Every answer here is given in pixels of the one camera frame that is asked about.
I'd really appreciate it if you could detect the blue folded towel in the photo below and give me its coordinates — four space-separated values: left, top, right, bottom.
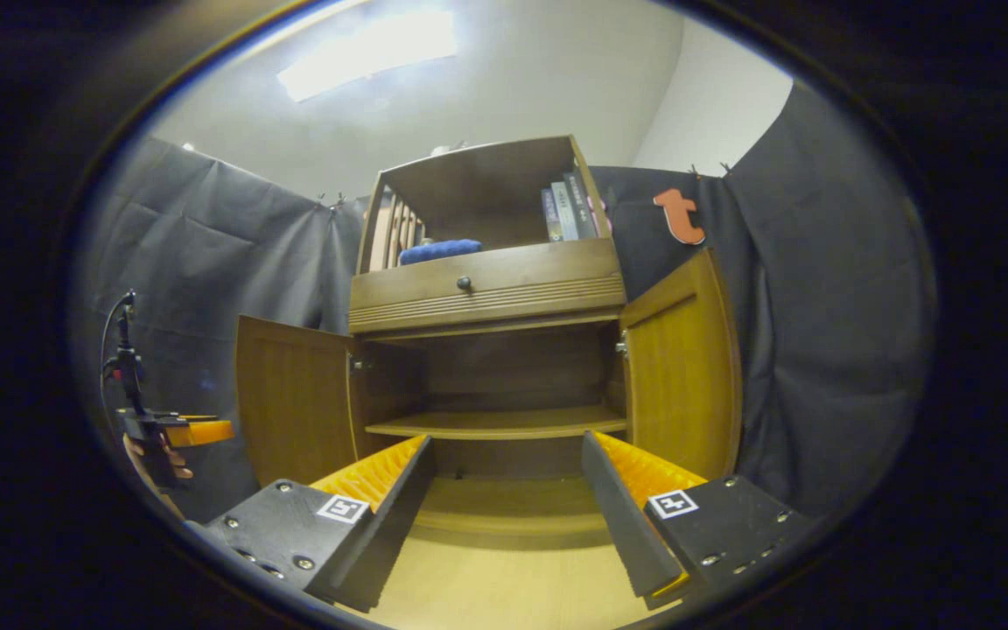
397 238 484 266

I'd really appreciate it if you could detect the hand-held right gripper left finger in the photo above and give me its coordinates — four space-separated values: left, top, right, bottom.
205 435 437 613

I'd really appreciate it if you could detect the black book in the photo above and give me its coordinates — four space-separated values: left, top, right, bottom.
563 172 599 239

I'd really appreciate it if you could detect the black camera stand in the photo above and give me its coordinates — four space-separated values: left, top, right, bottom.
100 289 151 417

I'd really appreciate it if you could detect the grey book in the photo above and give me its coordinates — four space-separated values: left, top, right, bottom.
551 181 579 242

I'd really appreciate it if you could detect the wooden double-door shoe cabinet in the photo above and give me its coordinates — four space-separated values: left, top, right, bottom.
348 134 632 548

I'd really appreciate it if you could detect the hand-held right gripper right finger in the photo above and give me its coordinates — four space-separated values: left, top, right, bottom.
581 429 820 611

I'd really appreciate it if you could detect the ceiling light panel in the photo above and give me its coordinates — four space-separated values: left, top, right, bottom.
276 10 459 103

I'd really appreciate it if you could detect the black backdrop cloth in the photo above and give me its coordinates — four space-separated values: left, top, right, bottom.
71 79 938 526

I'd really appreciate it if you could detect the wooden cabinet door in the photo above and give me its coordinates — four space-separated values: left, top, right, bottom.
234 315 361 487
618 248 744 482

